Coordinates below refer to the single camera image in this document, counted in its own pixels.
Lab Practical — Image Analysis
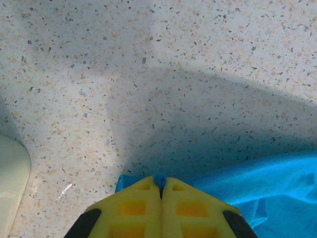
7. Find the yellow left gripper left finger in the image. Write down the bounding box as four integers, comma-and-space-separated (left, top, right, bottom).
63, 176, 163, 238

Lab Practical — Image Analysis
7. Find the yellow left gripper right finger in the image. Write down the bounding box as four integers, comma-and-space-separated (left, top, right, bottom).
160, 177, 259, 238

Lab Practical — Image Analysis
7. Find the blue t-shirt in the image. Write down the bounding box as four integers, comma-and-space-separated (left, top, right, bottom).
114, 150, 317, 238

